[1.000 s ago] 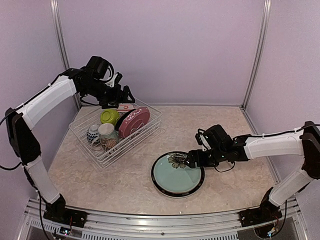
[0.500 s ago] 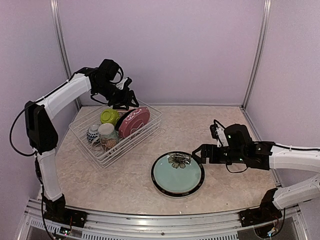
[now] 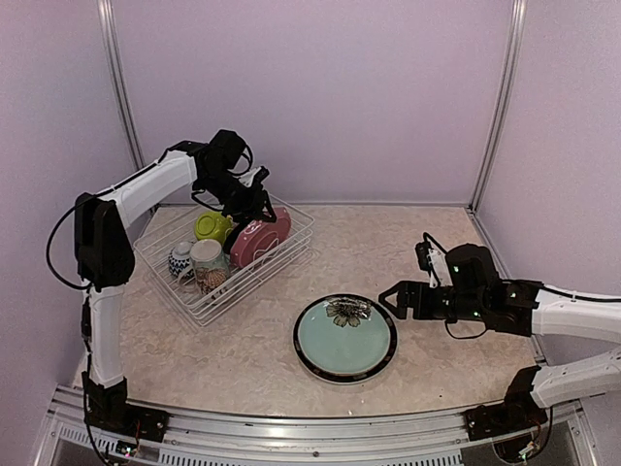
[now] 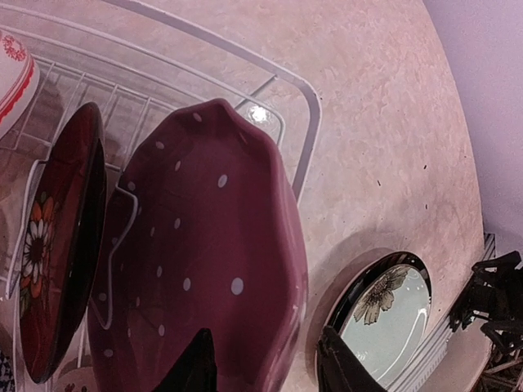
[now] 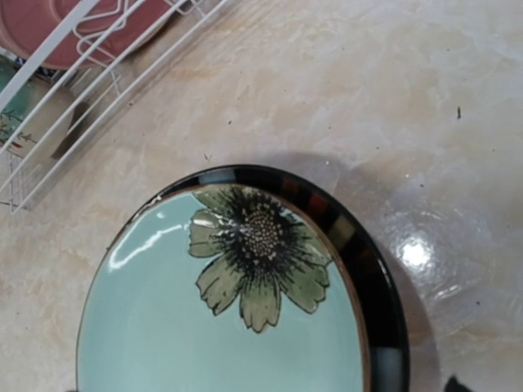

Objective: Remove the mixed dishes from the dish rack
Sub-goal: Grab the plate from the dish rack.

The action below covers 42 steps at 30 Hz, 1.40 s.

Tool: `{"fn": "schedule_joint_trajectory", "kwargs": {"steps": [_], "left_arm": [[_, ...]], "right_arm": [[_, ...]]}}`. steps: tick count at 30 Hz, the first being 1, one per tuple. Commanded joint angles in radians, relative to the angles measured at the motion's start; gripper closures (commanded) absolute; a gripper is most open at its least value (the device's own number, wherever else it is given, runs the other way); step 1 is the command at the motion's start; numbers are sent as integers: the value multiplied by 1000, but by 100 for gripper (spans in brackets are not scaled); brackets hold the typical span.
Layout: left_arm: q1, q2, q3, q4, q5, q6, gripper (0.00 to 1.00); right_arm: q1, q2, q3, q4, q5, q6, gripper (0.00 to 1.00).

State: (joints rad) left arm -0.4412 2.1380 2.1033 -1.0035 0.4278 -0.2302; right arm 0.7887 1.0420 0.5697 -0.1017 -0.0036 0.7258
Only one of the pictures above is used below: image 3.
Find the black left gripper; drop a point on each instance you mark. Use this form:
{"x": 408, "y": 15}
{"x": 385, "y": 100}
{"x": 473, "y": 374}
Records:
{"x": 252, "y": 207}

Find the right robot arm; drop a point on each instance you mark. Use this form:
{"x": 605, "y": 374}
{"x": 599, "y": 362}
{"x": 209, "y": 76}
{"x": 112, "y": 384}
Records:
{"x": 465, "y": 285}

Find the light teal flower plate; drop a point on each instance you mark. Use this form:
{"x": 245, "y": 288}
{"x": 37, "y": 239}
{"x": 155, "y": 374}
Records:
{"x": 344, "y": 340}

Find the blue white patterned cup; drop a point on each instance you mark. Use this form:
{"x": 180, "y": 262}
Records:
{"x": 179, "y": 258}

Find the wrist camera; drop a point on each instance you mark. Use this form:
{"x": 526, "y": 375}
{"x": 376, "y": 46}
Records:
{"x": 430, "y": 255}
{"x": 254, "y": 176}

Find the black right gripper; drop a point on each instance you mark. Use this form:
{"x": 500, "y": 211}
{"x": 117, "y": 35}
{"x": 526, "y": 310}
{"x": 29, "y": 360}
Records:
{"x": 408, "y": 299}

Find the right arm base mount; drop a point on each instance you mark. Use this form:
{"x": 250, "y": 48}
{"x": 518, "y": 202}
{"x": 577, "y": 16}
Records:
{"x": 517, "y": 411}

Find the lime green bowl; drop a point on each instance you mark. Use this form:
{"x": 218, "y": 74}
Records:
{"x": 214, "y": 226}

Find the left aluminium corner post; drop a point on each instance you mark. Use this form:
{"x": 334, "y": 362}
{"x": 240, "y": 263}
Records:
{"x": 105, "y": 10}

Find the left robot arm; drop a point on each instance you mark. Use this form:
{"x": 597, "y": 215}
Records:
{"x": 105, "y": 257}

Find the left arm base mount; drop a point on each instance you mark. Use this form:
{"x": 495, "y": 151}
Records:
{"x": 107, "y": 408}

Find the pink dotted scalloped plate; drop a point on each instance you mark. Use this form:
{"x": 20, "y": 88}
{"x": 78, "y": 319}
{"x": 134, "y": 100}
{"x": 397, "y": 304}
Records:
{"x": 259, "y": 237}

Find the black rimmed striped plate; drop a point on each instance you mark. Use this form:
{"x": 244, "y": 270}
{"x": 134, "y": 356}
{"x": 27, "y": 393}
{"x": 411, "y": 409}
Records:
{"x": 347, "y": 376}

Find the seashell print mug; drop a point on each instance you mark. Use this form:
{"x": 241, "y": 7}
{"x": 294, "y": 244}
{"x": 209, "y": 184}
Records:
{"x": 208, "y": 269}

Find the aluminium corner post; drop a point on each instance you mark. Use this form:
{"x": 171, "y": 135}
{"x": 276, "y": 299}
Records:
{"x": 510, "y": 64}
{"x": 105, "y": 10}

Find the aluminium front rail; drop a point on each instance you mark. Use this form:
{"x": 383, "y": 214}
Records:
{"x": 199, "y": 437}

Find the red teal floral plate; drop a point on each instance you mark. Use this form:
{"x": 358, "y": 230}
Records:
{"x": 339, "y": 379}

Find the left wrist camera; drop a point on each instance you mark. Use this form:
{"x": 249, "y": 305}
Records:
{"x": 254, "y": 176}

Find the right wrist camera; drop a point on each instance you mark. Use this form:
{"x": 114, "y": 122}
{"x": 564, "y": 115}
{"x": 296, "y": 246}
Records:
{"x": 430, "y": 255}

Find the white wire dish rack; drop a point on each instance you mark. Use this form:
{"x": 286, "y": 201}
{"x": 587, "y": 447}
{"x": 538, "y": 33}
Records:
{"x": 173, "y": 223}

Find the right aluminium corner post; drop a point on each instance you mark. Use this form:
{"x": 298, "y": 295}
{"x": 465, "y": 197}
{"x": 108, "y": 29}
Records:
{"x": 510, "y": 64}

